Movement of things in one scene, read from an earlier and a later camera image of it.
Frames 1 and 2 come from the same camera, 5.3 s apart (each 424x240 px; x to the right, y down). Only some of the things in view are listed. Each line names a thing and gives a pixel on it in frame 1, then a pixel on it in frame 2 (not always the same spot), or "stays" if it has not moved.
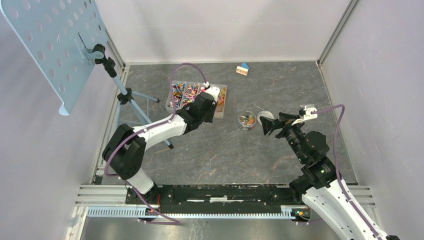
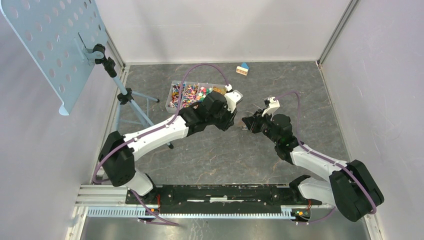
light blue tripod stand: x=127 y=96 stays
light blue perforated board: x=61 y=34 stays
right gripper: x=269 y=125 → x=252 y=122
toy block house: x=242 y=69 stays
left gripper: x=212 y=107 → x=229 y=119
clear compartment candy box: x=185 y=92 stays
